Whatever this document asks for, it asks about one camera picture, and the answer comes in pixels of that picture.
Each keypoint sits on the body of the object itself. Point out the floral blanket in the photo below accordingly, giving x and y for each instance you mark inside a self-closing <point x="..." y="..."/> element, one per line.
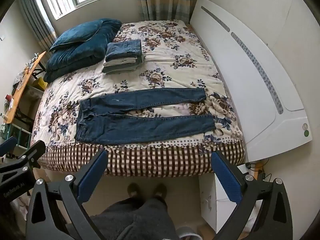
<point x="165" y="62"/>

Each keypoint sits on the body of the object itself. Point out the person's dark shoe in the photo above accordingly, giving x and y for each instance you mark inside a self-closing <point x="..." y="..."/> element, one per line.
<point x="133" y="189"/>
<point x="160" y="189"/>

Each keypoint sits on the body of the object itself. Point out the yellow box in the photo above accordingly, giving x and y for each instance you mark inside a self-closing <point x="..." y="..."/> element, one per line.
<point x="40" y="83"/>

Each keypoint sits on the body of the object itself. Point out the white bedside cabinet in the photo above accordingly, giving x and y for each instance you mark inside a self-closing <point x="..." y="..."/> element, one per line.
<point x="215" y="212"/>

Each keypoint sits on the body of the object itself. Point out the brown checked bed sheet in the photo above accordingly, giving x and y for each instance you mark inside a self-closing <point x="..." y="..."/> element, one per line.
<point x="155" y="160"/>

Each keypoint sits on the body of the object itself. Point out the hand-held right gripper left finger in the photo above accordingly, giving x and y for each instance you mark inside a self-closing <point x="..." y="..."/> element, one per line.
<point x="92" y="176"/>

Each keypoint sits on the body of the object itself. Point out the person's dark grey trousers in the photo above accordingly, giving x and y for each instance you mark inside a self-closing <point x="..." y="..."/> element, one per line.
<point x="132" y="220"/>

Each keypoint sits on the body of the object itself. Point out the folded grey pants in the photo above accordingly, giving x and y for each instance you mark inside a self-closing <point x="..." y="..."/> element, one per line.
<point x="120" y="68"/>

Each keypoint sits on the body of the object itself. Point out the red cup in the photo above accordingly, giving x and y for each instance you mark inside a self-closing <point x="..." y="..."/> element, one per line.
<point x="8" y="98"/>

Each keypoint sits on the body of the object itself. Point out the blue velvet pillow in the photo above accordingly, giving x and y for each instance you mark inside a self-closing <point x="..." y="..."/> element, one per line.
<point x="75" y="33"/>

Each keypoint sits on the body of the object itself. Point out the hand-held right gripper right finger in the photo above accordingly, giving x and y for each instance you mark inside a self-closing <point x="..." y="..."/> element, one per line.
<point x="225" y="175"/>

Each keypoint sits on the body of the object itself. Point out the wooden desk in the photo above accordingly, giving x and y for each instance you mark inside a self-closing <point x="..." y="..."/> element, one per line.
<point x="22" y="87"/>

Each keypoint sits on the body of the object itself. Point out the folded dark blue jeans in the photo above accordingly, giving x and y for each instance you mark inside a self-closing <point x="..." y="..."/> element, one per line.
<point x="125" y="48"/>

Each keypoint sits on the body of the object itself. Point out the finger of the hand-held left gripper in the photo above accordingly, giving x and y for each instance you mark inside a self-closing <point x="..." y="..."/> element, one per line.
<point x="30" y="152"/>
<point x="7" y="143"/>

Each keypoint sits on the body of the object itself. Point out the white headboard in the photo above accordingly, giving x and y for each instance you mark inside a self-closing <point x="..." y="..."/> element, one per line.
<point x="245" y="85"/>

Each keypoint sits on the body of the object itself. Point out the grey round bin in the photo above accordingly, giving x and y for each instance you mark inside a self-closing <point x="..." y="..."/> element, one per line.
<point x="187" y="233"/>

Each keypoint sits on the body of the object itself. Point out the blue denim jeans pants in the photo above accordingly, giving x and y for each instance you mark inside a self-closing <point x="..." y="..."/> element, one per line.
<point x="120" y="127"/>

